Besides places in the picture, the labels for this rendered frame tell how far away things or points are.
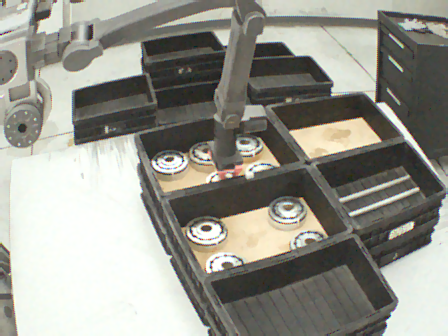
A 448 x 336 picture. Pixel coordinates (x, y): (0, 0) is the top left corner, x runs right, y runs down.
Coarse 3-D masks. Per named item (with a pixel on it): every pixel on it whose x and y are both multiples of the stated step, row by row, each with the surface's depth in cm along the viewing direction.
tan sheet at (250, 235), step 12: (240, 216) 168; (252, 216) 167; (264, 216) 167; (312, 216) 167; (228, 228) 164; (240, 228) 164; (252, 228) 164; (264, 228) 164; (300, 228) 163; (312, 228) 163; (228, 240) 160; (240, 240) 160; (252, 240) 160; (264, 240) 160; (276, 240) 160; (288, 240) 160; (204, 252) 157; (216, 252) 157; (228, 252) 157; (240, 252) 157; (252, 252) 157; (264, 252) 156; (276, 252) 156; (204, 264) 153
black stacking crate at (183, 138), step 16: (176, 128) 183; (192, 128) 185; (208, 128) 187; (272, 128) 184; (144, 144) 182; (160, 144) 184; (176, 144) 187; (192, 144) 189; (272, 144) 187; (288, 160) 178; (144, 176) 179; (160, 208) 164
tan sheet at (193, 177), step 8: (264, 144) 193; (264, 152) 190; (264, 160) 187; (272, 160) 187; (192, 168) 184; (192, 176) 181; (200, 176) 181; (208, 176) 181; (160, 184) 178; (168, 184) 178; (176, 184) 178; (184, 184) 178; (192, 184) 178
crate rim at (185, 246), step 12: (288, 168) 167; (300, 168) 167; (240, 180) 163; (252, 180) 163; (192, 192) 160; (204, 192) 160; (324, 192) 159; (168, 204) 156; (336, 204) 155; (168, 216) 153; (180, 228) 149; (348, 228) 148; (180, 240) 146; (324, 240) 145; (192, 252) 142; (288, 252) 142; (192, 264) 140; (240, 264) 139; (252, 264) 139; (204, 276) 136
